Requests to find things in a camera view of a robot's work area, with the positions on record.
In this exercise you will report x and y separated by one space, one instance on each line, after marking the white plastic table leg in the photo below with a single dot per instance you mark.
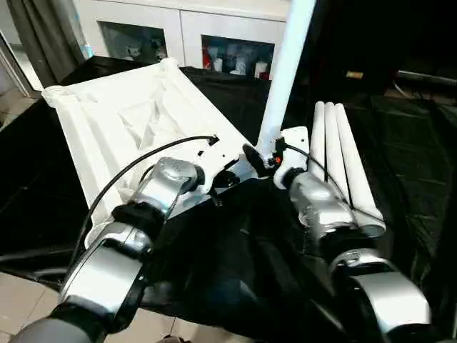
335 157
317 143
285 71
357 171

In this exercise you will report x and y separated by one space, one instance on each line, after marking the white plastic table top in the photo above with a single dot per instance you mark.
107 118

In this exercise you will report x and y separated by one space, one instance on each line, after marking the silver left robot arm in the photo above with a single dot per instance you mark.
107 271

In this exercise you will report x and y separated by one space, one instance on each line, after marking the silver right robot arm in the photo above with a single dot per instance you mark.
321 200

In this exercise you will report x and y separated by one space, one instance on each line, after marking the small tan label tag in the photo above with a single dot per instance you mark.
354 75

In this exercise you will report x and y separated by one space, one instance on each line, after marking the black plastic sheet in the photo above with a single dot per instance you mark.
410 160

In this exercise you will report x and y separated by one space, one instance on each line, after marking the white glass-door cabinet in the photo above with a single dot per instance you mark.
178 18

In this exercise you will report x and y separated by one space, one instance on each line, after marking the black backdrop cloth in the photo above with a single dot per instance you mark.
392 32

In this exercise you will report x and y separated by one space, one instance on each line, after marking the light blue strip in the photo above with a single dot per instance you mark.
86 51

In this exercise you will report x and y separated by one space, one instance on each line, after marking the grey curtain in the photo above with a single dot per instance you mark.
43 32

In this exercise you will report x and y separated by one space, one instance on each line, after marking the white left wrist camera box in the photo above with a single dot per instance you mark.
221 153

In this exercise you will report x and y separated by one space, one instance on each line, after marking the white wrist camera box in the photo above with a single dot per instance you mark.
221 153
296 139

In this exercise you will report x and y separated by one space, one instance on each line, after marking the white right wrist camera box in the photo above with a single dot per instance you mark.
296 139

